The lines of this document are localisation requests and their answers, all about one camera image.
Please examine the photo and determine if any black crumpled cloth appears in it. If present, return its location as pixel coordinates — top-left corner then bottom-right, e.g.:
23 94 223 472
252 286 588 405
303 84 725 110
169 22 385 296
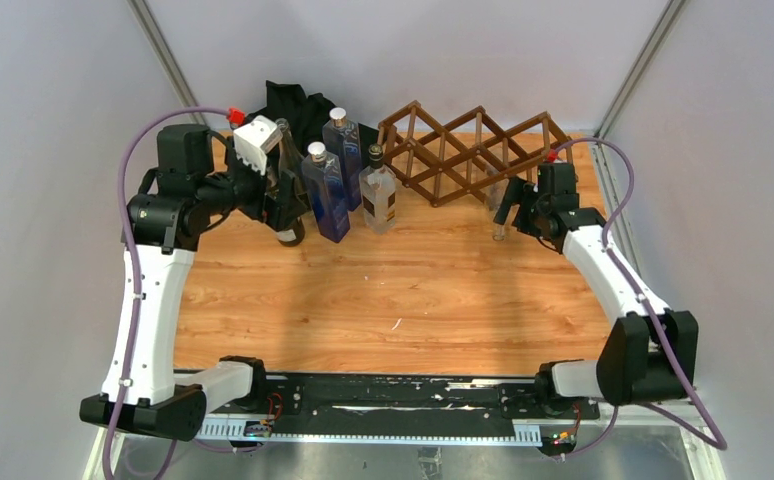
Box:
254 80 380 160

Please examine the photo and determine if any clear bottle with dark label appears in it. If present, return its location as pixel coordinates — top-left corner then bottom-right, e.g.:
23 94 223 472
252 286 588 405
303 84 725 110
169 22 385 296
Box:
275 118 307 200

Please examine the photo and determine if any dark green wine bottle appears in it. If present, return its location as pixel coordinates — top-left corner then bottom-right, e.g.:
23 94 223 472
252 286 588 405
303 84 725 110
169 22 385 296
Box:
275 224 306 247

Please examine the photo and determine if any brown wooden wine rack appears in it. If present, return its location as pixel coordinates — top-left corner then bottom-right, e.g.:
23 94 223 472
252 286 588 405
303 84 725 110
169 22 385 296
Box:
377 101 571 207

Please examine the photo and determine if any purple cable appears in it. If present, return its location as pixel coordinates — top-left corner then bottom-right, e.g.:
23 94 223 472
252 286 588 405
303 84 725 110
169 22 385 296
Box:
100 105 246 480
545 136 729 458

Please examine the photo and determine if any clear bottle black cap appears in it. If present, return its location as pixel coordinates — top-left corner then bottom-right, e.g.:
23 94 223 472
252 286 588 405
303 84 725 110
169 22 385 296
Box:
359 143 396 234

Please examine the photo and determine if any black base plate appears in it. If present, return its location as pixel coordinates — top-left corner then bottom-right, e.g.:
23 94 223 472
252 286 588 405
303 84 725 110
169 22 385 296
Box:
201 372 602 440

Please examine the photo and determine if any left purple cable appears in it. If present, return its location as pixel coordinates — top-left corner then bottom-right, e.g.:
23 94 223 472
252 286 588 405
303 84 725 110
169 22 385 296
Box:
100 105 246 480

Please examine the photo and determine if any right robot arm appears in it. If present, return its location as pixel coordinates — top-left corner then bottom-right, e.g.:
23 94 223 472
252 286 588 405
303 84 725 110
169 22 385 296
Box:
494 163 699 418

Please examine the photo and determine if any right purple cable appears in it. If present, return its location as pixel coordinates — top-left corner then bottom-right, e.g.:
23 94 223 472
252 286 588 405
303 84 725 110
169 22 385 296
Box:
545 136 729 458

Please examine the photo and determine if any aluminium frame rail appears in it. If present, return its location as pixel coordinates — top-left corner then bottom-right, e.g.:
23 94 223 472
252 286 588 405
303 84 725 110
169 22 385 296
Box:
105 370 710 448

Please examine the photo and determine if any blue bottle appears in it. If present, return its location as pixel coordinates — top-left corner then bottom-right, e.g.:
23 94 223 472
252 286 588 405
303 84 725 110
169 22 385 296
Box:
301 142 350 243
322 107 363 211

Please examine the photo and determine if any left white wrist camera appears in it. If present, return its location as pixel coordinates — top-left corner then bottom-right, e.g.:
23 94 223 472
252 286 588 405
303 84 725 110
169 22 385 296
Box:
233 115 282 176

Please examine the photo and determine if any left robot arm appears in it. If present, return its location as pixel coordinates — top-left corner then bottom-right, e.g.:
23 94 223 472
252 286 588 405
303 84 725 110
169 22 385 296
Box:
79 116 305 441

